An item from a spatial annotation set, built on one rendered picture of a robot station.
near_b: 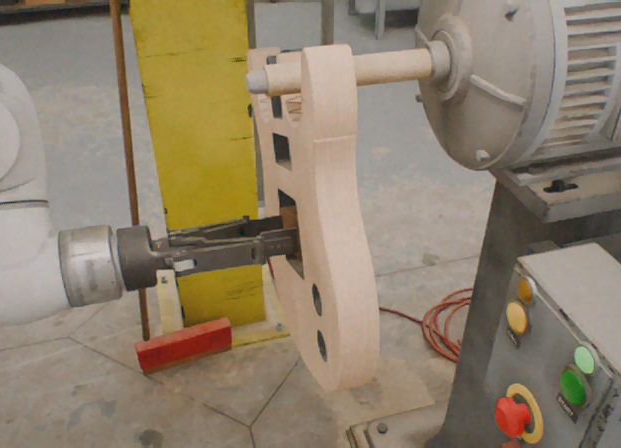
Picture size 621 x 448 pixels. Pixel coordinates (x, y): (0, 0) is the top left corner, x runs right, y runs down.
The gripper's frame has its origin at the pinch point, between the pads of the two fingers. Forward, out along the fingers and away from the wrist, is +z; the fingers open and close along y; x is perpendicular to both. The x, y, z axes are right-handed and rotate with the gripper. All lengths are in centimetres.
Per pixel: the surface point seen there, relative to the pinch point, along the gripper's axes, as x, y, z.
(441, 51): 19.8, 10.5, 16.7
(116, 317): -57, -138, -36
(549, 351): -8.2, 27.0, 17.7
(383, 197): -38, -179, 83
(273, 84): 18.2, 9.9, -1.9
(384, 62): 19.2, 9.9, 10.3
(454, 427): -53, -27, 36
